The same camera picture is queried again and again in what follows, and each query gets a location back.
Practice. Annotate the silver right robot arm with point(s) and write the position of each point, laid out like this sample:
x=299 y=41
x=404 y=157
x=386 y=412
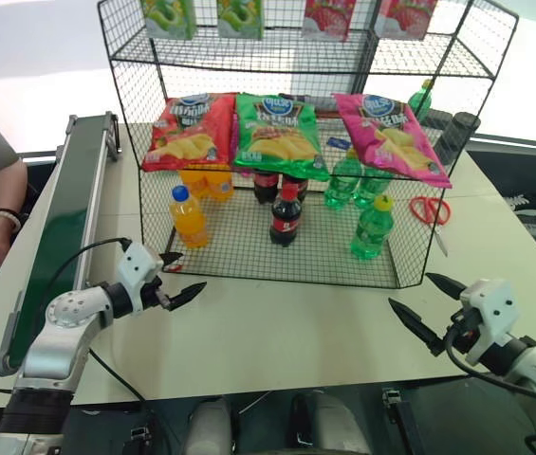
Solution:
x=533 y=374

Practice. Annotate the green potato chip bag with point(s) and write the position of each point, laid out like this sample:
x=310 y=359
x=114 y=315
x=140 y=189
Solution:
x=277 y=135

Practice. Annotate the green drink carton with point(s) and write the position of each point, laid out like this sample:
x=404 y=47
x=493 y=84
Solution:
x=240 y=19

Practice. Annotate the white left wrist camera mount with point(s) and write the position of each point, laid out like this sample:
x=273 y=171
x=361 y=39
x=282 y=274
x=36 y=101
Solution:
x=135 y=265

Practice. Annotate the green hanging snack packets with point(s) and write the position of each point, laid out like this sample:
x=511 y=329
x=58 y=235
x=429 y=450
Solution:
x=169 y=19

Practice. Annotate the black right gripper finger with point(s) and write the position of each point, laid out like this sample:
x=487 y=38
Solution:
x=414 y=324
x=447 y=284

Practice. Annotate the orange soda bottle blue cap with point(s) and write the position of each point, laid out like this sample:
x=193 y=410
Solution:
x=190 y=223

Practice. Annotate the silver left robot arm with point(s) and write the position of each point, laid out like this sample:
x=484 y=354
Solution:
x=63 y=332

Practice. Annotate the red potato chip bag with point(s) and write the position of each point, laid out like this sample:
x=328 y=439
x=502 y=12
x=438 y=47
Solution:
x=191 y=132

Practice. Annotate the black and white shoe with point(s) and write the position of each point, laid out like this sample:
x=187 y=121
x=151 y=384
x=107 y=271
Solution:
x=528 y=204

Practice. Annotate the black cylindrical bottle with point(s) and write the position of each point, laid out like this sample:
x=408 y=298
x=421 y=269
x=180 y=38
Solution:
x=458 y=137

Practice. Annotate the person's bare forearm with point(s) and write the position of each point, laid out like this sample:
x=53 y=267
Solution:
x=6 y=189

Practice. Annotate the green soda bottle yellow cap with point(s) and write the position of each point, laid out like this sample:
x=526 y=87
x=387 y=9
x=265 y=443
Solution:
x=420 y=102
x=371 y=232

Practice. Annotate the small blue card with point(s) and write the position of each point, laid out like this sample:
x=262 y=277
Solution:
x=338 y=142

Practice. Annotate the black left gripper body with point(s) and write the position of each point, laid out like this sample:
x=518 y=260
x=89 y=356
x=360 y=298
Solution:
x=153 y=296

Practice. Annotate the black table clamp bracket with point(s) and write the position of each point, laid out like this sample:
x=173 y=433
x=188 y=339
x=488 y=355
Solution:
x=392 y=405

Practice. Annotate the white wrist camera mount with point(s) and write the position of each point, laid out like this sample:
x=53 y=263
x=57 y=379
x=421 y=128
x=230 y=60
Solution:
x=488 y=313
x=135 y=265

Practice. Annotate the green conveyor belt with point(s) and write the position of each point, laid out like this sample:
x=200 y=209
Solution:
x=66 y=227

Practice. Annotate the red hanging snack packets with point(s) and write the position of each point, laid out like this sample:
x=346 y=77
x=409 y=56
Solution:
x=405 y=18

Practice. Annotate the pink strawberry drink carton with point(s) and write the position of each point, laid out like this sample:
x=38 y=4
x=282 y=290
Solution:
x=328 y=20

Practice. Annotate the cola bottle red cap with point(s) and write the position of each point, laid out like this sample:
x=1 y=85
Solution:
x=285 y=220

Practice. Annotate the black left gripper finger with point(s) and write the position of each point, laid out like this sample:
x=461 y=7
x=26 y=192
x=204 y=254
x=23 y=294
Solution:
x=187 y=294
x=171 y=260

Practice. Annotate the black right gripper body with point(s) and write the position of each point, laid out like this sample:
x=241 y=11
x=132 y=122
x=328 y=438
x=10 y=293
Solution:
x=462 y=332

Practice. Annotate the grey rounded shape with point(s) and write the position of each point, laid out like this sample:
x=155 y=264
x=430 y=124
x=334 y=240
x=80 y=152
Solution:
x=208 y=426

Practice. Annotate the black wrist band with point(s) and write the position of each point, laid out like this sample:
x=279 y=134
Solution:
x=5 y=211

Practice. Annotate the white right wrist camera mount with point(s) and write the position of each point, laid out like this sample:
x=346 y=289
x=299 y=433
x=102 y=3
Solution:
x=488 y=313

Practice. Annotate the pink potato chip bag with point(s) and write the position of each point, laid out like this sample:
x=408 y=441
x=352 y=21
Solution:
x=391 y=137

